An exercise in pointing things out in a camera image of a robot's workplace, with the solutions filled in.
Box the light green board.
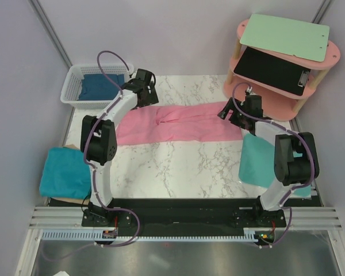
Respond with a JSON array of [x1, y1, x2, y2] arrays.
[[240, 14, 329, 62]]

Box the pink t-shirt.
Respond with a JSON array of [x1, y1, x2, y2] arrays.
[[116, 102, 243, 145]]

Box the folded teal t-shirt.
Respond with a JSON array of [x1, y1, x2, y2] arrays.
[[39, 147, 91, 200]]

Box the white plastic basket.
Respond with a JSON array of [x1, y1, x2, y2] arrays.
[[60, 63, 135, 110]]

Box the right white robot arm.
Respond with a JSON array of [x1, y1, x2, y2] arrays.
[[218, 95, 319, 227]]

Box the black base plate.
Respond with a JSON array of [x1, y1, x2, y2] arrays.
[[48, 197, 323, 237]]

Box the dark blue t-shirt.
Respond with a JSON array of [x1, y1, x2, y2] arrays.
[[78, 74, 119, 101]]

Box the teal folding board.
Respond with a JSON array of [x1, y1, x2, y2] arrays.
[[237, 133, 312, 199]]

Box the black clipboard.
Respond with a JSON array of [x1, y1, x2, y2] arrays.
[[233, 47, 311, 96]]

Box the folded tan t-shirt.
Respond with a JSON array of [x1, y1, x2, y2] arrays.
[[51, 144, 90, 206]]

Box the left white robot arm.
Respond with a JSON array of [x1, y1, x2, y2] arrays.
[[80, 69, 159, 226]]

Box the white cable duct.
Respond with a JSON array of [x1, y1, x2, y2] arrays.
[[41, 229, 268, 242]]

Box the pink three-tier shelf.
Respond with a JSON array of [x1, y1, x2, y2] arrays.
[[224, 19, 341, 121]]

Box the aluminium rail frame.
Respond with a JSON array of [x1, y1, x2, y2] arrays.
[[29, 206, 342, 231]]

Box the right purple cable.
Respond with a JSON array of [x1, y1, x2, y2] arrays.
[[231, 82, 317, 249]]

